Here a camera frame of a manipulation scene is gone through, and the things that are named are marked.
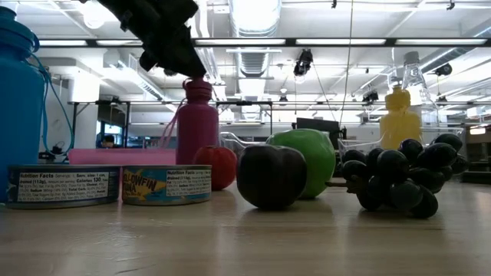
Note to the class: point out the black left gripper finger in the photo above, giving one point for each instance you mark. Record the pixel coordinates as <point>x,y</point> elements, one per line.
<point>184,57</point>
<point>151,61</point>

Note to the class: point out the purple plastic squeeze bottle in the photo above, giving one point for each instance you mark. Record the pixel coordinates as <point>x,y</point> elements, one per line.
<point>197,130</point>

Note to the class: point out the yellow plastic squeeze bottle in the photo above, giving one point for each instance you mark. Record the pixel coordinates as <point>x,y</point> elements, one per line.
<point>399,122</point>

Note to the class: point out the clear bottle with white cap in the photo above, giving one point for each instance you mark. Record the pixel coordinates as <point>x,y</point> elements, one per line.
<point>420,88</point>

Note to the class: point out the person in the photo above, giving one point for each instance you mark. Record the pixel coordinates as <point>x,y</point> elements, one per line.
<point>108,142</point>

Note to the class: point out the pink plastic bin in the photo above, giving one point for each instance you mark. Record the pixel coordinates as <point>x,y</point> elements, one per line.
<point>122,156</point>

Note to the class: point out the red tomato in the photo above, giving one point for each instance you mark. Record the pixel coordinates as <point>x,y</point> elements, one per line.
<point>218,168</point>

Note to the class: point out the blue plastic squeeze bottle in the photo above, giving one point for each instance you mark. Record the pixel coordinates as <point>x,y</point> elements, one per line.
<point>21,115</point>

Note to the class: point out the dark toy plum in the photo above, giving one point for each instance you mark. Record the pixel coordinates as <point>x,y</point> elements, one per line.
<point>270,176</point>

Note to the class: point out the black computer monitor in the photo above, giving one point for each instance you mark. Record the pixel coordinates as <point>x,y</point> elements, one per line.
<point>318,130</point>

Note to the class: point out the green toy apple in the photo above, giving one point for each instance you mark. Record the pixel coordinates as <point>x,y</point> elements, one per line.
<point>318,161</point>

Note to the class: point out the black toy grape bunch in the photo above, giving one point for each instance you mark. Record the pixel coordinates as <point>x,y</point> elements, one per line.
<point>399,180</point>

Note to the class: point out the black aluminium rig frame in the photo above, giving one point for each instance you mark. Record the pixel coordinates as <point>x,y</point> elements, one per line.
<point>291,42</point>

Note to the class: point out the black hanging camera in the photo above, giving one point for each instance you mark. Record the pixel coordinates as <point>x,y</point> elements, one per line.
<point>303,61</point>

